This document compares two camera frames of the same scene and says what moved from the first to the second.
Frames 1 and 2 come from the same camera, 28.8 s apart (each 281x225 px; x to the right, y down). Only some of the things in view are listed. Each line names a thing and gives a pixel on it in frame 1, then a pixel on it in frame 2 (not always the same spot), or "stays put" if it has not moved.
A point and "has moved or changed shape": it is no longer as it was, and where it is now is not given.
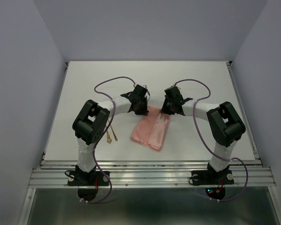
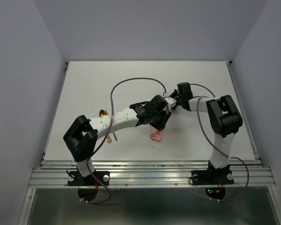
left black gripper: x=144 y=112 to x=166 y=116
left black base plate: x=88 y=178 stays put
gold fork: x=115 y=137 stays put
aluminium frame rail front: x=151 y=173 stays put
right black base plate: x=212 y=177 stays put
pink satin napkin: x=151 y=129 has moved or changed shape
